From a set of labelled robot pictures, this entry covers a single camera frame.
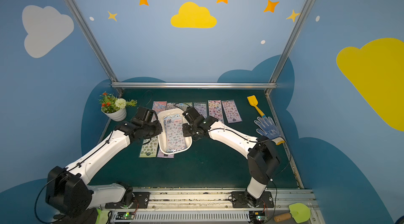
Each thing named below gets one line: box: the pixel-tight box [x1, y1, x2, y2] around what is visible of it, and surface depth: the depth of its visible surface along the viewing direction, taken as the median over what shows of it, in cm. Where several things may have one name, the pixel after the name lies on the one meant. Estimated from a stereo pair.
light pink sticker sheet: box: [157, 148, 175, 159], surface depth 91 cm
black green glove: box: [54, 207, 111, 224], surface depth 70 cm
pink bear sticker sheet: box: [221, 99, 243, 124], surface depth 113 cm
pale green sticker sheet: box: [139, 135, 159, 158], surface depth 92 cm
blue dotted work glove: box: [253, 116, 286, 146], surface depth 103 cm
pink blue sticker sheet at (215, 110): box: [207, 99, 225, 124], surface depth 116 cm
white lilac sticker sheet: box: [162, 113, 187, 154], surface depth 86 cm
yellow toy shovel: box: [247, 95, 266, 118], surface depth 117 cm
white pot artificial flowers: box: [98, 92, 138, 122], surface depth 97 cm
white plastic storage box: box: [157, 108, 193, 156], surface depth 86 cm
